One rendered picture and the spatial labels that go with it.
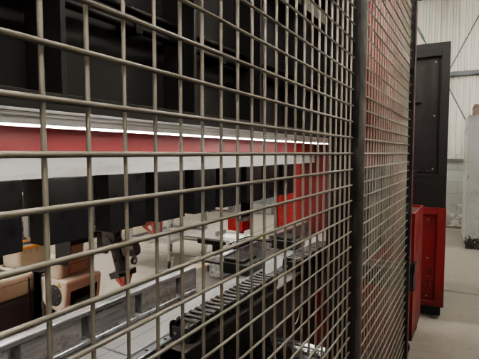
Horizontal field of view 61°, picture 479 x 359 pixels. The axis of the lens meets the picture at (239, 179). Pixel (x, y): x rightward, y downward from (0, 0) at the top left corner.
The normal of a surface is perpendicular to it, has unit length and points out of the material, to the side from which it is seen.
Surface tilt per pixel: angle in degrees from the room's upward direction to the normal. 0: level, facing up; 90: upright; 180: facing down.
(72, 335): 90
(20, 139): 90
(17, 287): 90
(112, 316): 90
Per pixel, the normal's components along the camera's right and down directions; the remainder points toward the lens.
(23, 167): 0.87, 0.04
